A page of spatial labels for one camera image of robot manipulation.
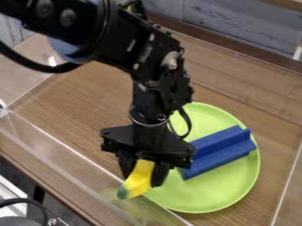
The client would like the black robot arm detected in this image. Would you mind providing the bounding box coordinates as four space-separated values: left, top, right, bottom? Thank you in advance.
0 0 197 187

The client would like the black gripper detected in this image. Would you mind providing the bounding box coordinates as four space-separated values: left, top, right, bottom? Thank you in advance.
101 121 197 187

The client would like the black cable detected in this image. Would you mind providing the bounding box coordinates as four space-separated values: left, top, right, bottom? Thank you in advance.
0 197 48 226

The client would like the green plate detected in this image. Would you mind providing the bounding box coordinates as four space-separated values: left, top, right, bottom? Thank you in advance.
146 102 261 214

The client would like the blue plastic block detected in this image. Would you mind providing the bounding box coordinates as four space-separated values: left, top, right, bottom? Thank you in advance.
179 125 257 180

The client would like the clear acrylic enclosure wall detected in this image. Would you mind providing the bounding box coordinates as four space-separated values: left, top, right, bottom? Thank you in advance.
0 105 194 226

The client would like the yellow toy banana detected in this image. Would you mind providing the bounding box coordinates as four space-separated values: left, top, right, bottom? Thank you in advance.
117 160 155 200

